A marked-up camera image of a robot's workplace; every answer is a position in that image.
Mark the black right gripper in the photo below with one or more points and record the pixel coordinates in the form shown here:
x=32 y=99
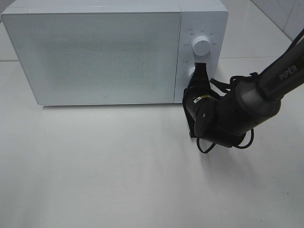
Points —
x=200 y=104

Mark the white timer knob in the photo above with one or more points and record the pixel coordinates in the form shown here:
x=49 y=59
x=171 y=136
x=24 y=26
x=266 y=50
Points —
x=190 y=71

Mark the white microwave door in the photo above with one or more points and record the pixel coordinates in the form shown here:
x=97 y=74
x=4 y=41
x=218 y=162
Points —
x=79 y=59

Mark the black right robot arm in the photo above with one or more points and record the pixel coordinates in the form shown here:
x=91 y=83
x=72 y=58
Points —
x=223 y=113

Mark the upper white power knob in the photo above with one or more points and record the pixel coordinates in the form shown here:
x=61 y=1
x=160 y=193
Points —
x=201 y=45

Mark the white microwave oven body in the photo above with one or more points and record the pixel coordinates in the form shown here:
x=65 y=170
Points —
x=197 y=17

